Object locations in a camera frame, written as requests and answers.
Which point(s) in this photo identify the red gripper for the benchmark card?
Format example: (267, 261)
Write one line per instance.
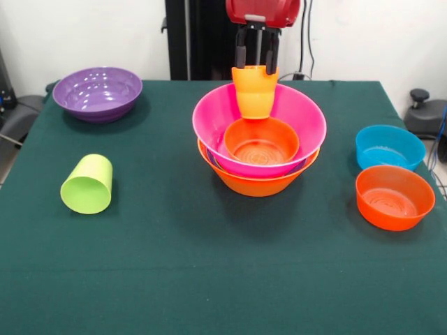
(265, 10)

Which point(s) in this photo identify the orange cup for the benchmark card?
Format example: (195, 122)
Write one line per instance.
(255, 94)

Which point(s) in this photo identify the large pink bowl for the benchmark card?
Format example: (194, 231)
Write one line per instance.
(304, 115)

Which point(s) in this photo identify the small red bowl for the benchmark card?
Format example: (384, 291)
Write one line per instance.
(394, 213)
(262, 143)

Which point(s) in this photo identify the large orange bowl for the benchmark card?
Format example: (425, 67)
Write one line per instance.
(251, 186)

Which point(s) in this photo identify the green cup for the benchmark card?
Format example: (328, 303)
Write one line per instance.
(85, 195)

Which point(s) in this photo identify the small black plug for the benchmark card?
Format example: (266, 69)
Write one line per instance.
(297, 75)

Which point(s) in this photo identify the small blue bowl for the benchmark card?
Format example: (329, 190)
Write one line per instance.
(387, 153)

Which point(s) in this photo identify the grey floor stand base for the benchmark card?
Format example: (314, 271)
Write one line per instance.
(21, 115)
(426, 118)

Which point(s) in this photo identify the dark green tablecloth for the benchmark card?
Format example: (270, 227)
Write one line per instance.
(139, 261)

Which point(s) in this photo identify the black equipment case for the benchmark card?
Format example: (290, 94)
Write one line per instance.
(6, 80)

